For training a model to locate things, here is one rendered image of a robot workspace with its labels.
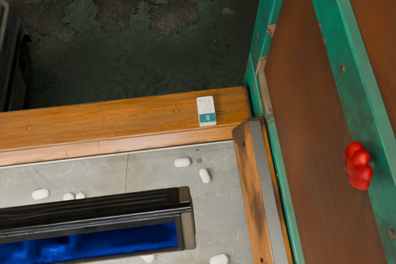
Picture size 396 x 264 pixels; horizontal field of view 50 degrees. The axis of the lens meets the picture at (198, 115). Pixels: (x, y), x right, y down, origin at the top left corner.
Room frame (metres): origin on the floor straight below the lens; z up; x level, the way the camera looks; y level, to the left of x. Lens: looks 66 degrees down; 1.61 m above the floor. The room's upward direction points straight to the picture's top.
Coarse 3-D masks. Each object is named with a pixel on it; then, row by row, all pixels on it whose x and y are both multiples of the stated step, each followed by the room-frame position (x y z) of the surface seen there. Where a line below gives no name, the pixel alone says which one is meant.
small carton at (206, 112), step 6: (210, 96) 0.41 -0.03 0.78; (198, 102) 0.40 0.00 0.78; (204, 102) 0.40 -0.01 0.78; (210, 102) 0.40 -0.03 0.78; (198, 108) 0.38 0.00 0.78; (204, 108) 0.38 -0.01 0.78; (210, 108) 0.38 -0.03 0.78; (198, 114) 0.38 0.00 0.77; (204, 114) 0.37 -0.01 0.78; (210, 114) 0.37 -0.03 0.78; (204, 120) 0.35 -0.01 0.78; (210, 120) 0.35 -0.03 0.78
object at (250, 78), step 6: (252, 66) 0.45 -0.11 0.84; (246, 72) 0.48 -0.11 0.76; (252, 72) 0.44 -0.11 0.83; (246, 78) 0.47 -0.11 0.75; (252, 78) 0.44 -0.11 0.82; (246, 84) 0.47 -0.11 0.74; (252, 84) 0.43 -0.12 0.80; (252, 90) 0.43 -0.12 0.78; (252, 96) 0.42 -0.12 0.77; (258, 96) 0.39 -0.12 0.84; (252, 102) 0.41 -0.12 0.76; (258, 102) 0.38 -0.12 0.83; (252, 108) 0.40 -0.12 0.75; (258, 108) 0.37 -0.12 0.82; (258, 114) 0.36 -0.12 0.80
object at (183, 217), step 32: (160, 192) 0.13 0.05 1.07; (0, 224) 0.09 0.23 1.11; (32, 224) 0.09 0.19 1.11; (64, 224) 0.09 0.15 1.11; (96, 224) 0.09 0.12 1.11; (128, 224) 0.09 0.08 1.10; (160, 224) 0.09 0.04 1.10; (192, 224) 0.09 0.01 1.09; (0, 256) 0.05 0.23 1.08; (32, 256) 0.05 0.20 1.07; (64, 256) 0.05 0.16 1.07; (96, 256) 0.06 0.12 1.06; (128, 256) 0.06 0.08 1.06
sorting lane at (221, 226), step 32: (64, 160) 0.28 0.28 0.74; (96, 160) 0.28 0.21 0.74; (128, 160) 0.28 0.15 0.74; (160, 160) 0.28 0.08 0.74; (192, 160) 0.28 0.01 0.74; (224, 160) 0.28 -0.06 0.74; (0, 192) 0.21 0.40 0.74; (32, 192) 0.21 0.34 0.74; (64, 192) 0.21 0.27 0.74; (96, 192) 0.21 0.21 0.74; (128, 192) 0.21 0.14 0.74; (192, 192) 0.21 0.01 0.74; (224, 192) 0.21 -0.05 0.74; (224, 224) 0.15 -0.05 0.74; (160, 256) 0.09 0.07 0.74; (192, 256) 0.09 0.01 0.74
